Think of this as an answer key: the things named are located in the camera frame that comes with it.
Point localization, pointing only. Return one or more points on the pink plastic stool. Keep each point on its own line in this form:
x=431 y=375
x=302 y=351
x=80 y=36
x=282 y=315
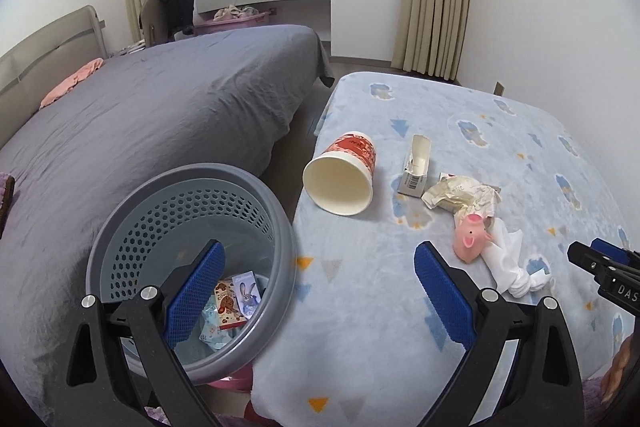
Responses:
x=230 y=379

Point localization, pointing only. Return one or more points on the bedside table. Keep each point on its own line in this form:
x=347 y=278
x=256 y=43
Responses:
x=127 y=51

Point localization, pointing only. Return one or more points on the red patterned snack packet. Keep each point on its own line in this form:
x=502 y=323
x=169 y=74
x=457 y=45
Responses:
x=227 y=304

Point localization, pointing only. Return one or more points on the black jacket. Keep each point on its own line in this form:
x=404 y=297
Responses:
x=175 y=4

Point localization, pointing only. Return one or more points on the blue white plastic packet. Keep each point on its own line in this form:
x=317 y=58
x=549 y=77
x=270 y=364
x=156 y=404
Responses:
x=215 y=334

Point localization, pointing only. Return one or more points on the red printed paper cup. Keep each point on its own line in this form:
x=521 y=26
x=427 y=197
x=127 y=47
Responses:
x=350 y=152

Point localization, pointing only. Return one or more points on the bed with grey sheet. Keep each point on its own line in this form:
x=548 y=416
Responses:
x=150 y=107

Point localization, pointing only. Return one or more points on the brown chair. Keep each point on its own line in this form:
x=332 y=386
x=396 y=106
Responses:
x=152 y=14

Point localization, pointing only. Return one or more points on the cartoon printed cloth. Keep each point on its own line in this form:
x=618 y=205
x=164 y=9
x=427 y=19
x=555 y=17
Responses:
x=617 y=357

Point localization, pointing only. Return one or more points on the small green white carton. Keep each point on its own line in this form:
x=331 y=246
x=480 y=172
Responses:
x=417 y=162

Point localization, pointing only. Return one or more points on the blue printed blanket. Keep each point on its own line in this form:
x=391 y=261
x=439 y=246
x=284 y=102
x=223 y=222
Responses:
x=500 y=132

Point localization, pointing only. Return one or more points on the cream paper wrapper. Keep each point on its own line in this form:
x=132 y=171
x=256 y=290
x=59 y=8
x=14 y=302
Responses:
x=460 y=194

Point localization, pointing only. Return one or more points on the purple fluffy blanket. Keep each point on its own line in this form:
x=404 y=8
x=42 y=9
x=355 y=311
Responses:
x=5 y=202

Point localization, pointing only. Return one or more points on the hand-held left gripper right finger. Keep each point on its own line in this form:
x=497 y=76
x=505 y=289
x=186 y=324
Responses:
x=445 y=297

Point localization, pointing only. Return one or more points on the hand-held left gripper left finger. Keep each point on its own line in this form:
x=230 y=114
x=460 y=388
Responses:
x=195 y=292

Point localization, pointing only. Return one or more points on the white tissue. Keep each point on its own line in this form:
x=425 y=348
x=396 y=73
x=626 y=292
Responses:
x=505 y=257

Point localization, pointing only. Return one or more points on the grey perforated waste basket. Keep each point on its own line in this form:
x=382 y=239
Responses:
x=150 y=207

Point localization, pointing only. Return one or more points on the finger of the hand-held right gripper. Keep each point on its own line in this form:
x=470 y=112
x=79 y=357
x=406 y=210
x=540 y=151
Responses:
x=582 y=254
x=607 y=249

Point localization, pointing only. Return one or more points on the pink pig toy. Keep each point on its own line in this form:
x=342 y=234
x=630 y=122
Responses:
x=470 y=237

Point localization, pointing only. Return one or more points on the long purple box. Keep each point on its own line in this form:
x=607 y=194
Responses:
x=245 y=289

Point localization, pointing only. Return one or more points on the pink cloth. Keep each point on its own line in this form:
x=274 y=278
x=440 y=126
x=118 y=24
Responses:
x=75 y=77

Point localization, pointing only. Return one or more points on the beige padded headboard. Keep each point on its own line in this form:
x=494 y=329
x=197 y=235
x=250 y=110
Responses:
x=45 y=52

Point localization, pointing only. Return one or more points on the pink plastic basin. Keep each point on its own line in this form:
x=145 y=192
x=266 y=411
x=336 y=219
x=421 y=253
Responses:
x=235 y=25

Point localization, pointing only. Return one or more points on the pile of clothes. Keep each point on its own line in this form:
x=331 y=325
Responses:
x=230 y=13

